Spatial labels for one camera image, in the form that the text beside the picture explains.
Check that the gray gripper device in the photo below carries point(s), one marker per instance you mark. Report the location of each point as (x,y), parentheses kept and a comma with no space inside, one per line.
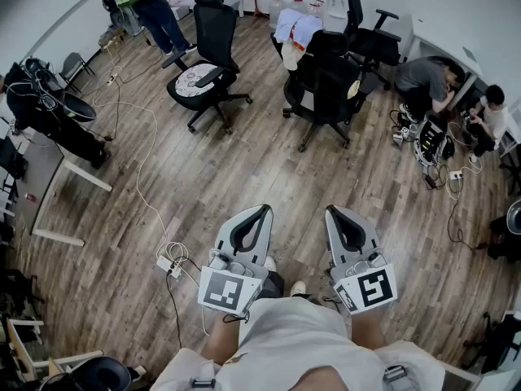
(401,136)

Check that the person's white t-shirt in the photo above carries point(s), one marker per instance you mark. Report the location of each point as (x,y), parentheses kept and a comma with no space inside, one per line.
(293,340)

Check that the person's right shoe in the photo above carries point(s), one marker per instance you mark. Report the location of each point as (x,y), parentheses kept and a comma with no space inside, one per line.
(298,288)

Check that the person's left shoe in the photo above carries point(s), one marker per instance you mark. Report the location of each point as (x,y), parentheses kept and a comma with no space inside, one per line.
(270,264)

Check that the light blue shirt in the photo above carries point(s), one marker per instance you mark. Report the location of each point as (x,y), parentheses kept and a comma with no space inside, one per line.
(301,27)

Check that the person's left forearm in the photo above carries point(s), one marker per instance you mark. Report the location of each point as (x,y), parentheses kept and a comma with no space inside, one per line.
(221,340)

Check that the person's dark trousers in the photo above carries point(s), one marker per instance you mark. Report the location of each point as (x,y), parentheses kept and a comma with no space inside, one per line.
(270,285)

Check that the person's right forearm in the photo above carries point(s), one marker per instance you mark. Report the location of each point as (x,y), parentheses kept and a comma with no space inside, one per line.
(366,330)

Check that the black round helmet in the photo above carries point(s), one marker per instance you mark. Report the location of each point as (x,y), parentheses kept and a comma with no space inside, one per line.
(97,375)

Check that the white water dispenser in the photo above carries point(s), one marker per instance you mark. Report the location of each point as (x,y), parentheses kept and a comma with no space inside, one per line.
(335,2)

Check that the white desk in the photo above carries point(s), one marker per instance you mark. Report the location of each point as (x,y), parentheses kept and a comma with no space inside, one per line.
(439,35)

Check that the black high-back office chair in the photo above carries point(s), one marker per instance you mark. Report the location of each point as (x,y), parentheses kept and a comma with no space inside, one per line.
(213,27)

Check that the person's shoe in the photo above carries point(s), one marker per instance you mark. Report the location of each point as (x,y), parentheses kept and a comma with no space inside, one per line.
(270,264)
(298,288)

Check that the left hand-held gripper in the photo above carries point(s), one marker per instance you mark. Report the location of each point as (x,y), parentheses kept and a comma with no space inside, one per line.
(221,289)

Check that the gray table with white legs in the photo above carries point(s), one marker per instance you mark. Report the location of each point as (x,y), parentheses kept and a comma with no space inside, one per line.
(40,169)

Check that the white power strip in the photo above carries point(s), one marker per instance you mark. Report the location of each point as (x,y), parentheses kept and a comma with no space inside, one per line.
(456,174)
(169,266)

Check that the black office chair with headrest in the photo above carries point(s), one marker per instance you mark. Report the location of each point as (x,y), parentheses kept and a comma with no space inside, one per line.
(374,47)

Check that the black mesh office chair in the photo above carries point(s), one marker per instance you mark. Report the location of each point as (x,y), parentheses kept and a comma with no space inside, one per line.
(325,84)

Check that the patterned round seat cushion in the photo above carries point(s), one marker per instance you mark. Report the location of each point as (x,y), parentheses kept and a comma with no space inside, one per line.
(191,80)

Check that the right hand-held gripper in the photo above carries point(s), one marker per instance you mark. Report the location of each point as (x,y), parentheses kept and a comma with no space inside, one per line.
(374,287)

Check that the black white backpack rig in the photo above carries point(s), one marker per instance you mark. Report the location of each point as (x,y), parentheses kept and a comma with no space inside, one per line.
(431,141)

